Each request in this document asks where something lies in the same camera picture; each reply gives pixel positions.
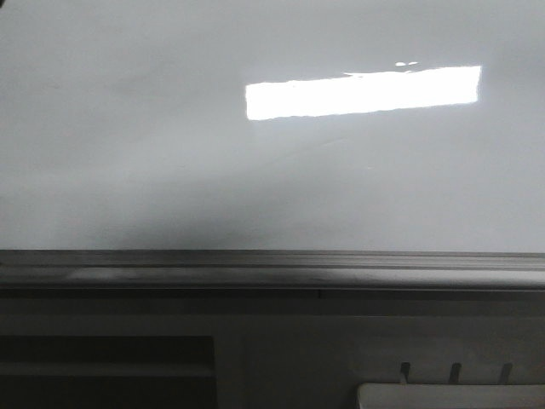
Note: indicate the white glossy whiteboard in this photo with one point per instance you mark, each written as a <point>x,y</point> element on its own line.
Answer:
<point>272,125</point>

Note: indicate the white box lower right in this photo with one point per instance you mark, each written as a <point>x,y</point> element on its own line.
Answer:
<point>388,395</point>

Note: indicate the grey aluminium whiteboard frame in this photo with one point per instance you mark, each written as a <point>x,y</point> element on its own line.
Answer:
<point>272,270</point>

